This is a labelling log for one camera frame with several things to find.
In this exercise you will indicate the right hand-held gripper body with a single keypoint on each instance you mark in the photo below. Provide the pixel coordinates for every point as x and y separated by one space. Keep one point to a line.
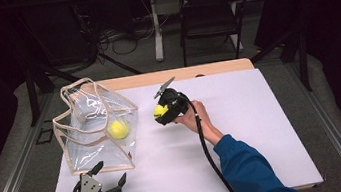
174 103

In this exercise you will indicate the yellow tennis ball black print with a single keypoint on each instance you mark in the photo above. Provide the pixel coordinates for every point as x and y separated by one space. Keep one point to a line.
160 110

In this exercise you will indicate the clear plastic bag beige trim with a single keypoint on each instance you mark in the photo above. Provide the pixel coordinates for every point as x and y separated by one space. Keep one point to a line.
97 143

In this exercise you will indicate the person's right hand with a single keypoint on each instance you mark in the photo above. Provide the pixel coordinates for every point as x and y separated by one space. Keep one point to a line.
197 119

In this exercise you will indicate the white table mat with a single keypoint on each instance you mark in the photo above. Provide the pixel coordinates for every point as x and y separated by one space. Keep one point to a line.
169 177

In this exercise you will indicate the white-legged wooden desk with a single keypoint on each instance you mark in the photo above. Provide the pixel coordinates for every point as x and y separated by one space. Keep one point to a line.
156 27

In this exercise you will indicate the black folding chair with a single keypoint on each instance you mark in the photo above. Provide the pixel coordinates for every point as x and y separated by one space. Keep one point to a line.
208 20

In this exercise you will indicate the black metal stand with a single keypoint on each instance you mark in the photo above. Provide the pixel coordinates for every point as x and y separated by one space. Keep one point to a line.
301 57
32 95

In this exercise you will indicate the black floor bracket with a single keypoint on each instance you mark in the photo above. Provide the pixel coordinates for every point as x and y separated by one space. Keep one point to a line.
44 136

